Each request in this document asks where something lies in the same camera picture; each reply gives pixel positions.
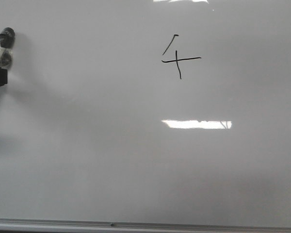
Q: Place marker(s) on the aluminium whiteboard frame rail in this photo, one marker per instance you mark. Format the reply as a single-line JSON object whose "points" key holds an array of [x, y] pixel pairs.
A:
{"points": [[69, 226]]}

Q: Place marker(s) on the white whiteboard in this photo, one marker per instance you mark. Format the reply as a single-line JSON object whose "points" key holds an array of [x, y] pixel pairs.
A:
{"points": [[148, 111]]}

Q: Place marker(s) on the white black-tipped whiteboard marker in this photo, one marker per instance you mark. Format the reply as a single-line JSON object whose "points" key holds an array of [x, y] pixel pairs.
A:
{"points": [[7, 40]]}

